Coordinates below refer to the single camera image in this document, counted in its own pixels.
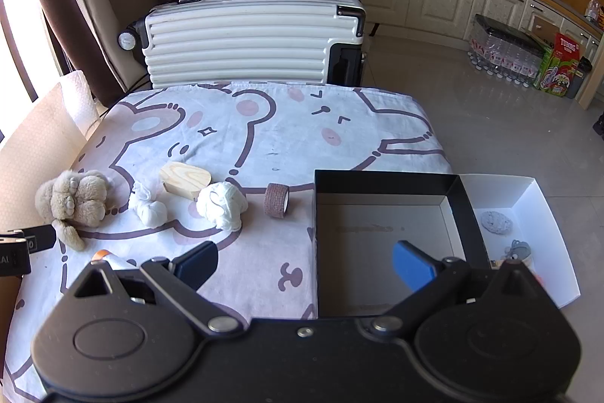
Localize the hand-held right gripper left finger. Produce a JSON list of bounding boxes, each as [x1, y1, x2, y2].
[[71, 241, 246, 334]]

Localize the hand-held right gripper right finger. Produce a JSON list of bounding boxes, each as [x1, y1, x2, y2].
[[370, 241, 539, 333]]

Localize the black cardboard box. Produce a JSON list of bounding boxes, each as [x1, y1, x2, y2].
[[314, 169, 492, 319]]

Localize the white gauze bundle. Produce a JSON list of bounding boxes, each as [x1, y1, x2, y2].
[[128, 182, 167, 225]]

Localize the beige plush toy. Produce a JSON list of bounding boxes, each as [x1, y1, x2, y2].
[[35, 169, 111, 250]]

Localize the light wooden block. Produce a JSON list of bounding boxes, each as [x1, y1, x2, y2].
[[159, 162, 211, 202]]

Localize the white cloth ball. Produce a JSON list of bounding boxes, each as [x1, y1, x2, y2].
[[196, 182, 248, 234]]

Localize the orange white small item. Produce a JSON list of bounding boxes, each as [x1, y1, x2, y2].
[[89, 249, 137, 269]]

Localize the grey crochet stone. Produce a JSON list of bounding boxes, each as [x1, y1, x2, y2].
[[480, 209, 513, 235]]

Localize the brown bandage roll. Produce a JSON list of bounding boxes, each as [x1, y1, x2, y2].
[[264, 182, 293, 221]]

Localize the grey mouse toy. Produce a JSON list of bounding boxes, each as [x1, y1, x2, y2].
[[502, 240, 533, 262]]

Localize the beige cushion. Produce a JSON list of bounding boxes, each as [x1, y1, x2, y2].
[[0, 82, 88, 196]]

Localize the white cardboard box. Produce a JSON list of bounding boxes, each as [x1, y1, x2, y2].
[[460, 175, 581, 309]]

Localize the printed bear blanket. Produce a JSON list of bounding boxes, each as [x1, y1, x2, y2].
[[0, 82, 447, 403]]

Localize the white ribbed suitcase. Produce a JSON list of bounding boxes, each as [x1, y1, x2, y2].
[[118, 0, 366, 90]]

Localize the pack of water bottles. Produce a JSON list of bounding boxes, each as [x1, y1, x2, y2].
[[467, 13, 550, 87]]

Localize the red green carton box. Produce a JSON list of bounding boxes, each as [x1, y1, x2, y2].
[[533, 32, 583, 97]]

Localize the dark grey bin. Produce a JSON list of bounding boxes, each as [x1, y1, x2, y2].
[[564, 56, 593, 99]]

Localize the brown cardboard box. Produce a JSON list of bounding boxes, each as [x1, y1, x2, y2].
[[533, 16, 562, 45]]

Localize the clear plastic bottle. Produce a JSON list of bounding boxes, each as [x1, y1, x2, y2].
[[585, 0, 604, 26]]

